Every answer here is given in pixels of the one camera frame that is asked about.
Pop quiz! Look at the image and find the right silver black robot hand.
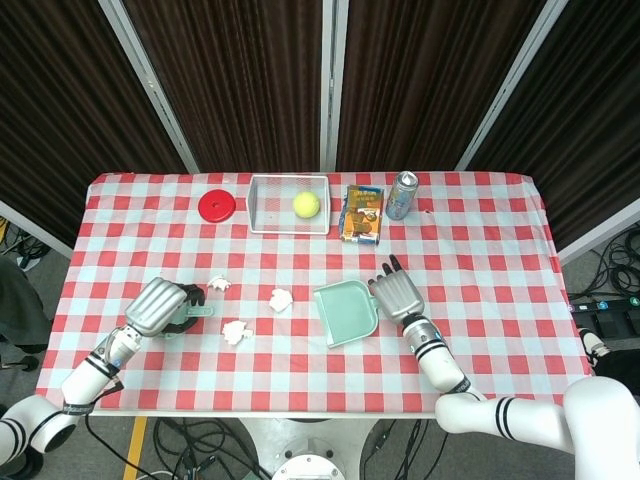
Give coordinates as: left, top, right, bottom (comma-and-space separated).
367, 254, 426, 326

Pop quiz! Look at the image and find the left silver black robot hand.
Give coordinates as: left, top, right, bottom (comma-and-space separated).
123, 277, 207, 340

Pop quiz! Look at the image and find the teal hand broom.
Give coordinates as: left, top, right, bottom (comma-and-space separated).
159, 305, 216, 340

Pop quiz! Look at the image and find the teal plastic dustpan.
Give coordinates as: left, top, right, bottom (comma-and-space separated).
313, 280, 381, 350

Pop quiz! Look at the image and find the orange snack packet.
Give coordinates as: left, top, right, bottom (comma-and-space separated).
340, 184, 386, 247

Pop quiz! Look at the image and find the tall light blue drink can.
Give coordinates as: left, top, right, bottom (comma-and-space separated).
385, 170, 419, 222

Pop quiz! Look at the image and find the red round plastic lid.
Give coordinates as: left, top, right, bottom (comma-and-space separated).
197, 189, 236, 222

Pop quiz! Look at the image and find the red white checkered tablecloth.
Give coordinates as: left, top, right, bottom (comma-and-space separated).
34, 172, 594, 416

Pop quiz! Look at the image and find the yellow tennis ball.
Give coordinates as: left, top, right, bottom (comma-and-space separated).
292, 191, 321, 220

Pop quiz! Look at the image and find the clear plastic tray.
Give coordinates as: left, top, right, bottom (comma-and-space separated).
247, 174, 331, 236

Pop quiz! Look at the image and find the white sneaker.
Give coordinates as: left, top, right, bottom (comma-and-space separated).
579, 327, 612, 359

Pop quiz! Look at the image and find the black floor cable bundle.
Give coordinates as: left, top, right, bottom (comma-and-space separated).
589, 224, 640, 297
0, 219, 51, 271
84, 414, 274, 480

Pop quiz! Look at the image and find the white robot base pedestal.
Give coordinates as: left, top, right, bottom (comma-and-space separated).
234, 417, 381, 480

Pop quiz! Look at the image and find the white partition post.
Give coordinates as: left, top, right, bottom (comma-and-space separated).
319, 0, 350, 174
454, 0, 571, 172
98, 0, 201, 174

